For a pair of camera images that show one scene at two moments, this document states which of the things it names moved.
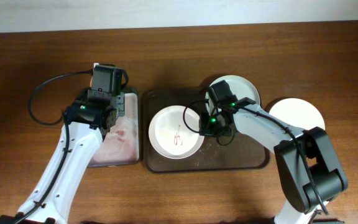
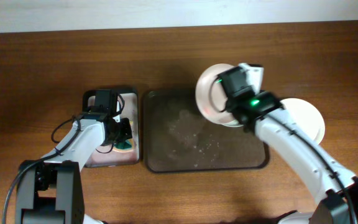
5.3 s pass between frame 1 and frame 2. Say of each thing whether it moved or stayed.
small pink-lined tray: stayed
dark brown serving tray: stayed
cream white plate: stayed
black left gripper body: moved
